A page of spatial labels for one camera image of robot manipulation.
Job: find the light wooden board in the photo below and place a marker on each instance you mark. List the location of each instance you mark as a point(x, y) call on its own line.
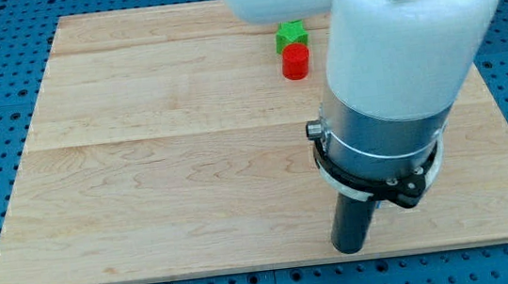
point(166, 145)

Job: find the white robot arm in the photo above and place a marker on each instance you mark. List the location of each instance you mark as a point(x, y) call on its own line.
point(394, 69)

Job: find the green star block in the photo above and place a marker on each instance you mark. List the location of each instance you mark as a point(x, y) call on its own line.
point(290, 32)

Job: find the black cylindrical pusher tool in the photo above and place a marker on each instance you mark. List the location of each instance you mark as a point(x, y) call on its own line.
point(351, 222)

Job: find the red cylinder block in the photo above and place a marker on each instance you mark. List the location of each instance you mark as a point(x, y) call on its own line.
point(295, 61)

